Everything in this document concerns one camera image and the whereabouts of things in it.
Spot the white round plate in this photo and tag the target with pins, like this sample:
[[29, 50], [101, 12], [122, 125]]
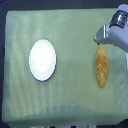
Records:
[[42, 60]]

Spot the golden long bread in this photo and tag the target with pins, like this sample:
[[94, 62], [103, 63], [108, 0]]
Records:
[[101, 66]]

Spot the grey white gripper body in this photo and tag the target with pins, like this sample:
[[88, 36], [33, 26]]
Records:
[[116, 32]]

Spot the green table cloth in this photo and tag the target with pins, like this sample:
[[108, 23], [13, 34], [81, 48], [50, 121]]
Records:
[[72, 96]]

